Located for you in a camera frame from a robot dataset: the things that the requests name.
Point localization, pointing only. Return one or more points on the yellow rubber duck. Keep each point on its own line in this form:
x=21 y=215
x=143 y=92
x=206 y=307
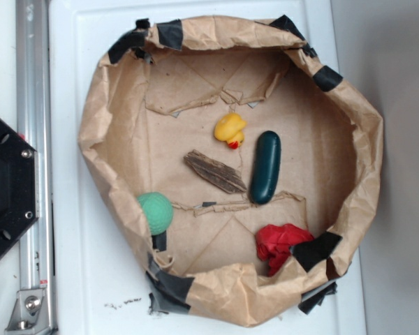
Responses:
x=229 y=129

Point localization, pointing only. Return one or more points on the crumpled red cloth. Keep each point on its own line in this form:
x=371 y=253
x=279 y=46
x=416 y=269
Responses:
x=273 y=244

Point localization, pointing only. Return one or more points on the metal corner bracket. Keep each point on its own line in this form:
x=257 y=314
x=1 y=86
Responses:
x=30 y=313

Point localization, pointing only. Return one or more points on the aluminium frame rail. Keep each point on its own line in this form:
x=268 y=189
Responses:
x=33 y=121

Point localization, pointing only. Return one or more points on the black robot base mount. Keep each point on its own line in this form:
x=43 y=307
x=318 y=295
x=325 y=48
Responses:
x=18 y=210

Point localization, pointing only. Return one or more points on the green foam golf ball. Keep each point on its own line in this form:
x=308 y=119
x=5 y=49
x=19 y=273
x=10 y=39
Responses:
x=158 y=211

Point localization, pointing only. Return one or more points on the white plastic tray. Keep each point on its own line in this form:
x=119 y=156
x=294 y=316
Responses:
x=101 y=288

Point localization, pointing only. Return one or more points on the brown paper bag bin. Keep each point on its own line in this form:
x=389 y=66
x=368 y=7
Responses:
x=158 y=93

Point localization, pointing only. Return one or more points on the brown wood chip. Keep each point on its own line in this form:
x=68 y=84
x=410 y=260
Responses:
x=215 y=172

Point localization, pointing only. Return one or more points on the dark green oblong capsule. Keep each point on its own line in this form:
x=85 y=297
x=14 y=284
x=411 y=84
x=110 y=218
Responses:
x=266 y=168

